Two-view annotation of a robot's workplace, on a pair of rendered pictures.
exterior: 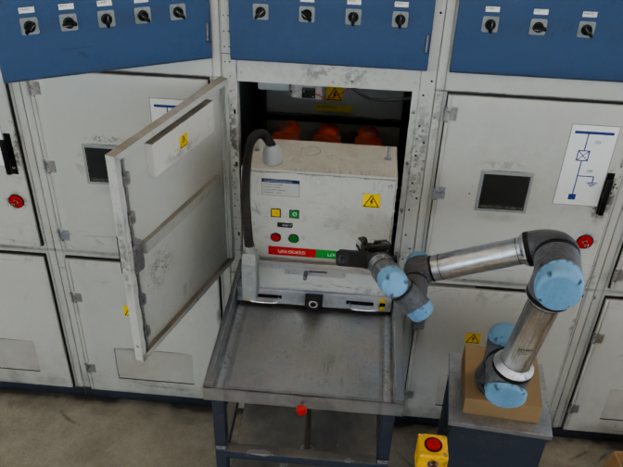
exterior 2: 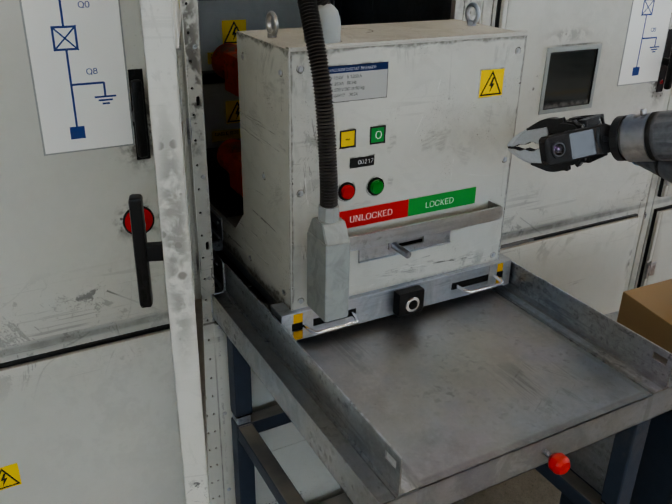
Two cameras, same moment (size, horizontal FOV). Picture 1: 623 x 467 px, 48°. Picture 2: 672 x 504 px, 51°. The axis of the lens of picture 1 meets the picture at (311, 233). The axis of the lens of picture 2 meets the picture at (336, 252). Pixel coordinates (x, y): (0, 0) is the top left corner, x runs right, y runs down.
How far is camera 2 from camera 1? 1.51 m
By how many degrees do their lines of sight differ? 30
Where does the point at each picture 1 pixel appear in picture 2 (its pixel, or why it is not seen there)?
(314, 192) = (411, 81)
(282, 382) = (493, 432)
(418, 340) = not seen: hidden behind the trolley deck
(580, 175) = (645, 37)
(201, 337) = (151, 475)
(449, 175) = not seen: hidden behind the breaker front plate
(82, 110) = not seen: outside the picture
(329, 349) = (493, 359)
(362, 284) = (471, 248)
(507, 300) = (569, 247)
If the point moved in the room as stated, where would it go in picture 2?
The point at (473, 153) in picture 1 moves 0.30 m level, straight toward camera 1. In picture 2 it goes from (539, 21) to (625, 41)
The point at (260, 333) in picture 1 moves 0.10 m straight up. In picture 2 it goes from (367, 378) to (369, 329)
